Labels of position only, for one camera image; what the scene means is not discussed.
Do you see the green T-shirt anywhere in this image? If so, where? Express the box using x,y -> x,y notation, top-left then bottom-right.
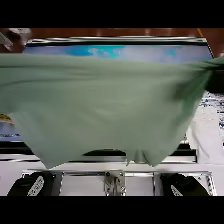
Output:
0,53 -> 224,170

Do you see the silver frame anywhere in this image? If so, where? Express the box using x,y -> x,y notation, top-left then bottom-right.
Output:
0,152 -> 224,197

